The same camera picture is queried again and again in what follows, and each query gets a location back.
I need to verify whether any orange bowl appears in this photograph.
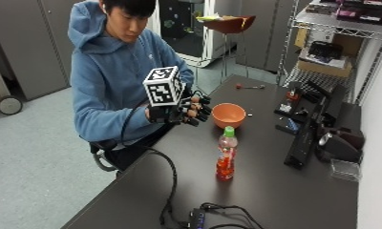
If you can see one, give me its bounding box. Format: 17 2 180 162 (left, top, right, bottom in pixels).
211 102 247 130

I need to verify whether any white marker cube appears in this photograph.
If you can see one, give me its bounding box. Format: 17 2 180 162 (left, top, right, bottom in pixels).
142 65 186 108

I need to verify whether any red-tipped screwdriver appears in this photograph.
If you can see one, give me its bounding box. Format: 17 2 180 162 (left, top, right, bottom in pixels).
235 83 267 91

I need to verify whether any red drink bottle green cap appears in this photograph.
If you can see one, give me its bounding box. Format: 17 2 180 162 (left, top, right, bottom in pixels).
215 125 239 182

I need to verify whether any black tray with parts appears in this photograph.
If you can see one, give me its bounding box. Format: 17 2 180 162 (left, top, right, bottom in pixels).
274 86 311 119

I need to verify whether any the person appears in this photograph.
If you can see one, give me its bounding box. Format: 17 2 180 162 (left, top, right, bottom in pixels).
67 0 196 173

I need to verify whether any white display case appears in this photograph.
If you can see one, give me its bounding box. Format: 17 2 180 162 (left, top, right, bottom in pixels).
148 0 243 69

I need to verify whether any black office chair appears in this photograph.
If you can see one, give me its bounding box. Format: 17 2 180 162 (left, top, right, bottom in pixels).
88 139 124 177

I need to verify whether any brown bar stool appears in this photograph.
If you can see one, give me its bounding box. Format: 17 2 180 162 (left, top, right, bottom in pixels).
198 14 258 84

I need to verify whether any cardboard box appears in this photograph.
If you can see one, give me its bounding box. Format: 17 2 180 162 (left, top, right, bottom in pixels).
296 47 354 78

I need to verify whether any black usb hub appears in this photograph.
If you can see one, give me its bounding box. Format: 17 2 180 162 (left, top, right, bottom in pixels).
186 207 208 229

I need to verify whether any black rounded device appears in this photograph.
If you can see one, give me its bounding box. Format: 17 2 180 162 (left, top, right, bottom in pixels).
315 127 367 164

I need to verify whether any black bag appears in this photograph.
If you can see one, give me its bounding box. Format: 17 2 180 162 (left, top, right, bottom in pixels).
307 40 344 62

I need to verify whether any clear plastic box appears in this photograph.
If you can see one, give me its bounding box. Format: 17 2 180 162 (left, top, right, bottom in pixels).
330 157 363 183

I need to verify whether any grey cabinet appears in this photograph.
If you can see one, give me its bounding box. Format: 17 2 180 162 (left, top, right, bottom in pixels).
0 0 87 101

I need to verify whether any grey wheeled cart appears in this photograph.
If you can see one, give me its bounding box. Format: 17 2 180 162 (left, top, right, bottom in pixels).
0 51 24 116

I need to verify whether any black glove cable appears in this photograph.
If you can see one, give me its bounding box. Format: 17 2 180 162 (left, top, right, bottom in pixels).
120 98 191 229

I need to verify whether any metal wire shelf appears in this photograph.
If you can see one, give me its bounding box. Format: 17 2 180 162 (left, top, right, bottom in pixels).
276 0 382 106

